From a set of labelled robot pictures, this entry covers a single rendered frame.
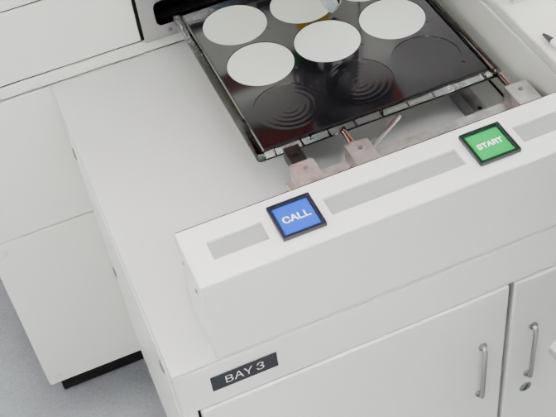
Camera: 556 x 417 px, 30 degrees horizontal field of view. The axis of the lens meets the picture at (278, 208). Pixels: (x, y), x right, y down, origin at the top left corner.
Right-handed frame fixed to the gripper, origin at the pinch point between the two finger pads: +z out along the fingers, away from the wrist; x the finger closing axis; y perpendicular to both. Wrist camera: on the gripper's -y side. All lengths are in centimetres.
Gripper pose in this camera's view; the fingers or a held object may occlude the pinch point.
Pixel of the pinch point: (336, 5)
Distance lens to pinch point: 160.7
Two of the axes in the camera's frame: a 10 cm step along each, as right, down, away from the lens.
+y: -8.0, -3.7, 4.6
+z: 1.0, 6.8, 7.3
